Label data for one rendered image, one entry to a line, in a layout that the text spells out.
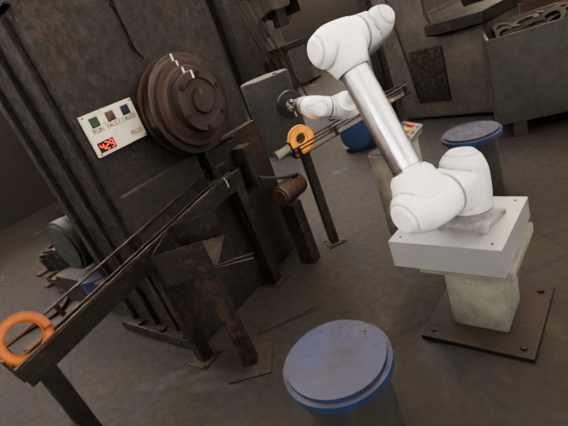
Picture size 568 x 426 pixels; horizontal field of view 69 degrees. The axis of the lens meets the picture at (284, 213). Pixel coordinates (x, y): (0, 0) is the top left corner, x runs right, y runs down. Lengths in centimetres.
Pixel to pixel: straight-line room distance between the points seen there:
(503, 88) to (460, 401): 240
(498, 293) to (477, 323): 19
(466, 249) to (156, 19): 174
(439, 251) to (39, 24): 172
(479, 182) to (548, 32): 205
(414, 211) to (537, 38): 227
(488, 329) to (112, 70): 189
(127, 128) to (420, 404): 162
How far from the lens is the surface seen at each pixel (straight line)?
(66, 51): 199
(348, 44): 142
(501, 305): 171
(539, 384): 167
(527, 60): 343
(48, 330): 176
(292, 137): 235
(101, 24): 211
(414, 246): 154
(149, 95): 194
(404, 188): 136
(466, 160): 147
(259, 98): 475
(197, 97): 198
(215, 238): 176
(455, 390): 165
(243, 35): 636
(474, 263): 150
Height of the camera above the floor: 127
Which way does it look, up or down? 23 degrees down
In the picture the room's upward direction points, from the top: 21 degrees counter-clockwise
